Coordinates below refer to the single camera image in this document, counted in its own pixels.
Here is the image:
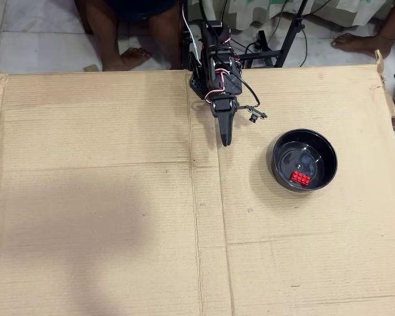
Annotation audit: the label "black metal frame post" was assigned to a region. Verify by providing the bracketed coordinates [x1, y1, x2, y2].
[180, 26, 192, 70]

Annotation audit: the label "black metal tripod stand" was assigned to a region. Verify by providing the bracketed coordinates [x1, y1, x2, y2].
[223, 0, 312, 69]

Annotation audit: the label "bare foot with anklet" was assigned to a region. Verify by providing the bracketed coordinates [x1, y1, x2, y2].
[330, 0, 395, 59]

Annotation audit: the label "brown cardboard sheet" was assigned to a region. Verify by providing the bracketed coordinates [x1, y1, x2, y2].
[0, 49, 395, 316]

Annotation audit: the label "bare lower leg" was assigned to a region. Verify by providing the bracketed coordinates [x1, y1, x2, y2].
[147, 0, 184, 70]

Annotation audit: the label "red lego block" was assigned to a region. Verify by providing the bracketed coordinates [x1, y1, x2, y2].
[289, 169, 311, 185]

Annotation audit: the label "dark wooden furniture leg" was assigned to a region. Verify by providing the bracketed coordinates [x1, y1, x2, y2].
[74, 0, 93, 35]

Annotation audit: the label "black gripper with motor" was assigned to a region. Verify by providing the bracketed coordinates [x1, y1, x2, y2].
[209, 92, 239, 147]

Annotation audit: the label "dark blue shorts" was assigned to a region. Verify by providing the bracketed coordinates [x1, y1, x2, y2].
[105, 0, 175, 20]

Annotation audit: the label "black round plastic bowl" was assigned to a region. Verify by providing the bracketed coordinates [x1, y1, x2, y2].
[267, 128, 338, 194]

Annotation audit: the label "thin black floor cable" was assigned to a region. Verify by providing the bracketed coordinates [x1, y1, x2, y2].
[298, 19, 309, 68]

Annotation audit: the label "white cable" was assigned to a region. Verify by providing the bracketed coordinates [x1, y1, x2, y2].
[182, 0, 201, 51]

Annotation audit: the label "bare leg with foot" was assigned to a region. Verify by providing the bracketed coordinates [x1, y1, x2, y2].
[84, 0, 151, 72]

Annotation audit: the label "small black gripper camera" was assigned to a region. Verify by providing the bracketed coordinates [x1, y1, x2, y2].
[238, 103, 269, 124]

